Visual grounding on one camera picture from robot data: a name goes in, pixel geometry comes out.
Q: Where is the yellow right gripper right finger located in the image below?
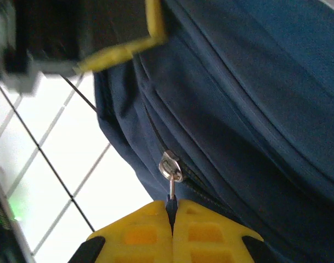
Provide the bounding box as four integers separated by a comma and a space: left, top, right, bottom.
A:
171, 199, 279, 263

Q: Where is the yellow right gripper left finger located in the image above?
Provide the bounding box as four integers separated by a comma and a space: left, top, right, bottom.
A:
67, 201, 175, 263

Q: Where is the navy blue backpack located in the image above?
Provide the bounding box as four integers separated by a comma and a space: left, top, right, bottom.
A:
94, 0, 334, 263

